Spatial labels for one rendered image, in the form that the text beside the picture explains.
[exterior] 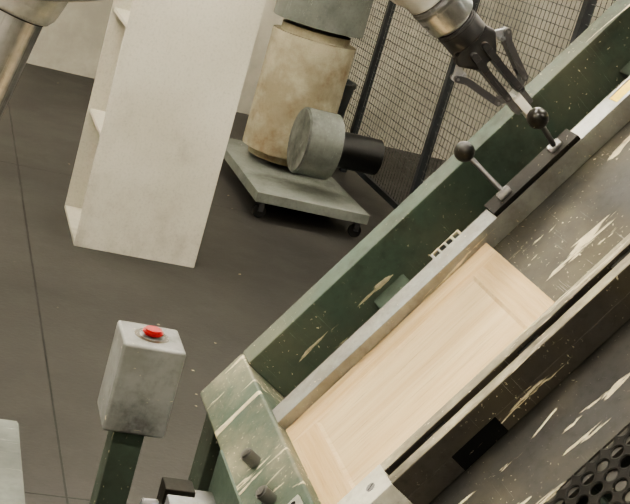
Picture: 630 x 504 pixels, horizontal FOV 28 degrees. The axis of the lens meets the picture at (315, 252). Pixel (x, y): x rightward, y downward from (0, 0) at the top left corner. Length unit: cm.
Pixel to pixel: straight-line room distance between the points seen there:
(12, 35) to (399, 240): 85
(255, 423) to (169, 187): 367
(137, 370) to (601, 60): 106
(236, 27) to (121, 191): 92
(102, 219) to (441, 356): 393
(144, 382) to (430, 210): 64
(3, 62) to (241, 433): 78
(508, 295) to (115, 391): 76
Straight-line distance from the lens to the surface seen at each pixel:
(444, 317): 215
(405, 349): 216
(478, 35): 209
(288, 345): 245
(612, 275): 184
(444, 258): 223
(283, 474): 210
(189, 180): 588
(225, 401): 242
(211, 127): 583
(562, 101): 248
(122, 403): 238
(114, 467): 247
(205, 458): 250
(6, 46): 205
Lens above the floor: 177
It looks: 15 degrees down
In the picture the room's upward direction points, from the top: 16 degrees clockwise
